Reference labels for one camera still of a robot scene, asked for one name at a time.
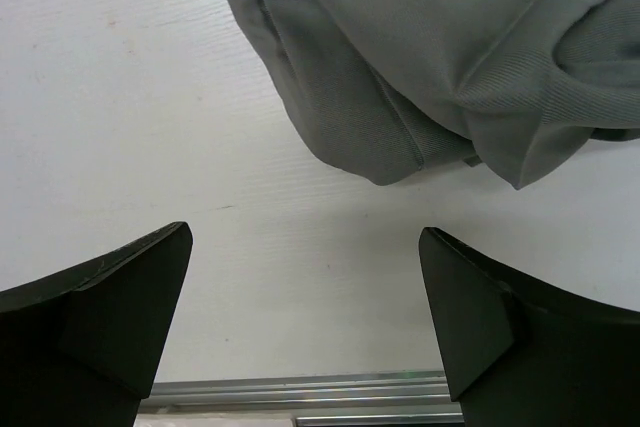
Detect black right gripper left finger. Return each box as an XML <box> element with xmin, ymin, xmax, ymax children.
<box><xmin>1</xmin><ymin>222</ymin><xmax>193</xmax><ymax>427</ymax></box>

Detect grey pleated skirt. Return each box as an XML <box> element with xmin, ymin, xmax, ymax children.
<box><xmin>228</xmin><ymin>0</ymin><xmax>639</xmax><ymax>189</ymax></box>

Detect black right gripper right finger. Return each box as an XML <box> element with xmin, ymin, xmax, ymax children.
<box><xmin>419</xmin><ymin>227</ymin><xmax>639</xmax><ymax>427</ymax></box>

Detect aluminium table edge rail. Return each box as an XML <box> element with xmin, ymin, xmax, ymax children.
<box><xmin>140</xmin><ymin>371</ymin><xmax>464</xmax><ymax>426</ymax></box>

